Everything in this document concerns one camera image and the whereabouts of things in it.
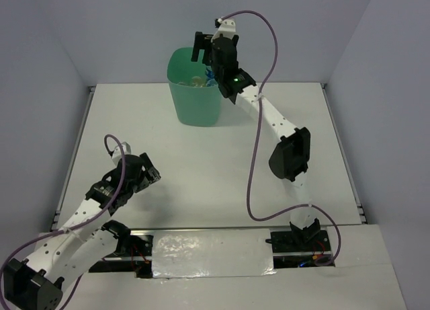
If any small bottle blue cap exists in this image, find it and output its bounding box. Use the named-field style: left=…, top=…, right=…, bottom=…
left=205, top=66, right=218, bottom=87

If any small bottle yellow cap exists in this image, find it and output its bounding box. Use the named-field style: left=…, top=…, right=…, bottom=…
left=189, top=76, right=206, bottom=87

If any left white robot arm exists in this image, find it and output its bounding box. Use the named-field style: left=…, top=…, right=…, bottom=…
left=3, top=153, right=161, bottom=309

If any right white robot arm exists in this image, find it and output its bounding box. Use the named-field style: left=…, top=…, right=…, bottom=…
left=191, top=32, right=320, bottom=250

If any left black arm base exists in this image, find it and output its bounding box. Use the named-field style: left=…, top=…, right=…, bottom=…
left=89, top=235, right=154, bottom=279

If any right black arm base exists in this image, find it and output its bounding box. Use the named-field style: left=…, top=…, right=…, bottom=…
left=265, top=230, right=332, bottom=269

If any green plastic bin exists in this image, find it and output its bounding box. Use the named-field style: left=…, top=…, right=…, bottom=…
left=167, top=47, right=222, bottom=127

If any silver foil tape sheet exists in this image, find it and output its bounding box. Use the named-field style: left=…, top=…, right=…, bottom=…
left=152, top=229, right=275, bottom=278

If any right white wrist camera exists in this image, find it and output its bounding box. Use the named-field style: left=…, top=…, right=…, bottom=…
left=212, top=18, right=236, bottom=41

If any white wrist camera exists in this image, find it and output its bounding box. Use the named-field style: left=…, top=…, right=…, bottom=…
left=111, top=142, right=132, bottom=166
left=212, top=18, right=236, bottom=41

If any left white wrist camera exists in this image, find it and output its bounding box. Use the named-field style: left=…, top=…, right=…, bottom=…
left=111, top=142, right=132, bottom=166

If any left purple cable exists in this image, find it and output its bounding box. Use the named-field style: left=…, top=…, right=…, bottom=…
left=0, top=134, right=128, bottom=304

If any purple cable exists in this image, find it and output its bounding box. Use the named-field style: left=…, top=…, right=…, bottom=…
left=222, top=9, right=343, bottom=268
left=0, top=134, right=128, bottom=304

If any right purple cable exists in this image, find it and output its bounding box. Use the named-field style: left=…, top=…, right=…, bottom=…
left=222, top=9, right=343, bottom=268

